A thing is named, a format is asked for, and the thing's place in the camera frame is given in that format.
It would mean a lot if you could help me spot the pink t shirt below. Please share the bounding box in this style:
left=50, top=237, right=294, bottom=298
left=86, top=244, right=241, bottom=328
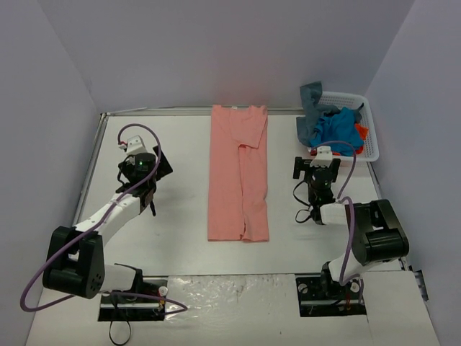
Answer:
left=207, top=105, right=269, bottom=242

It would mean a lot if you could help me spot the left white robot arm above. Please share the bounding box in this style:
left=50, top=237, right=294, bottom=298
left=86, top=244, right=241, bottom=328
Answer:
left=42, top=146, right=173, bottom=301

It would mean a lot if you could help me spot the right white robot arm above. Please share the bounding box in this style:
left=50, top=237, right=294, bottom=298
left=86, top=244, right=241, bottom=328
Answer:
left=292, top=156, right=410, bottom=298

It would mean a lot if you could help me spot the blue t shirt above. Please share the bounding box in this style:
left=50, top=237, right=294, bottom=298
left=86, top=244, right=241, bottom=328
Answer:
left=309, top=107, right=364, bottom=156

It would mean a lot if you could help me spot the white plastic basket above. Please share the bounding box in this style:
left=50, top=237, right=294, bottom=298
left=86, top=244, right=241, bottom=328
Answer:
left=296, top=87, right=379, bottom=162

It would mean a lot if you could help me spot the orange t shirt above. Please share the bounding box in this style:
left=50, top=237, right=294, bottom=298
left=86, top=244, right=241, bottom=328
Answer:
left=322, top=123, right=369, bottom=156

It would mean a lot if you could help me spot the grey t shirt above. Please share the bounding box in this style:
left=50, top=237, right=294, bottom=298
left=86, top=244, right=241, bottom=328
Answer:
left=296, top=81, right=362, bottom=147

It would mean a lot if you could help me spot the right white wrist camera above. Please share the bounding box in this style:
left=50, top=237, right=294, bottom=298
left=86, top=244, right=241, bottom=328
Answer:
left=310, top=146, right=334, bottom=168

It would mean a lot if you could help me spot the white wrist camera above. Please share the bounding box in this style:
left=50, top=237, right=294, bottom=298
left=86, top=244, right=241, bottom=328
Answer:
left=310, top=146, right=334, bottom=168
left=118, top=136, right=147, bottom=156

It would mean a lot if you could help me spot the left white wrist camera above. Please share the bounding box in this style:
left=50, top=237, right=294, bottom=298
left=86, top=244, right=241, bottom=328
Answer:
left=118, top=136, right=147, bottom=156

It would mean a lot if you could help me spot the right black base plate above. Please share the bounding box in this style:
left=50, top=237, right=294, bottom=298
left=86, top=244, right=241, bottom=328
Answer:
left=295, top=274, right=367, bottom=318

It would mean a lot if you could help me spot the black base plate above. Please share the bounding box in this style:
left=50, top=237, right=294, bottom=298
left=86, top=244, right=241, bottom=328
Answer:
left=295, top=274, right=367, bottom=318
left=97, top=277, right=168, bottom=322

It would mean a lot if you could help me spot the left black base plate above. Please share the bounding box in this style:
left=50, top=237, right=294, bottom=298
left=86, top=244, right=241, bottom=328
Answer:
left=97, top=277, right=168, bottom=322

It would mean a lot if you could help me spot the black thin cable loop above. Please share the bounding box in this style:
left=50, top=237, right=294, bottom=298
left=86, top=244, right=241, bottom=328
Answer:
left=107, top=316, right=131, bottom=346

